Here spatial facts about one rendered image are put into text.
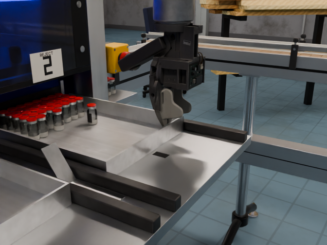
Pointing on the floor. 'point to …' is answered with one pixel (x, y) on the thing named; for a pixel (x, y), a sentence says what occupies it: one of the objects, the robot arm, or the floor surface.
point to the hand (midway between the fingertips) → (163, 122)
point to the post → (94, 55)
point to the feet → (238, 221)
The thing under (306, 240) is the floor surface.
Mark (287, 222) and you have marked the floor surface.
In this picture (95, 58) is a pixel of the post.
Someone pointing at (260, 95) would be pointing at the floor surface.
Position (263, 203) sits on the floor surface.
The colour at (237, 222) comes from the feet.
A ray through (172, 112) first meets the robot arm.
